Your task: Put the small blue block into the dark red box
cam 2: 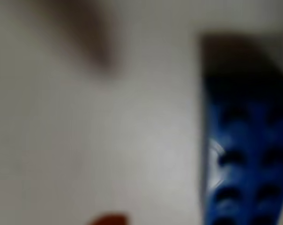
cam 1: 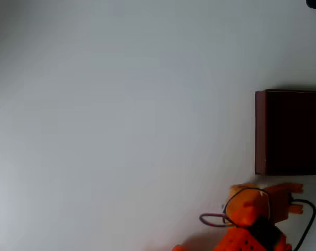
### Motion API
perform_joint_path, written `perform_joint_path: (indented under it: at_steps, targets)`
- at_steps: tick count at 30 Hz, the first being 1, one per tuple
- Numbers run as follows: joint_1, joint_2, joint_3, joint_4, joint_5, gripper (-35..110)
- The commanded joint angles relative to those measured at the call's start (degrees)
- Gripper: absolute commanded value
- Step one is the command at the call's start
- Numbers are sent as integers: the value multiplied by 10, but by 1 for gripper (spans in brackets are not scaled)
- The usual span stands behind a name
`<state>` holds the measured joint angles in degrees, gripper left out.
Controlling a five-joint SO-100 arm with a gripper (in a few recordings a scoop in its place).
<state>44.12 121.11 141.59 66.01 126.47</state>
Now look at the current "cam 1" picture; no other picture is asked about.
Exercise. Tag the orange forked camera mount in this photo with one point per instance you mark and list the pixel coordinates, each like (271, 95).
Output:
(278, 204)

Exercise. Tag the red-orange robot arm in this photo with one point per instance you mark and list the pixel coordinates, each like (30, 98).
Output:
(236, 240)

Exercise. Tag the dark red box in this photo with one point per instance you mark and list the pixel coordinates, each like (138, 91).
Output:
(291, 130)

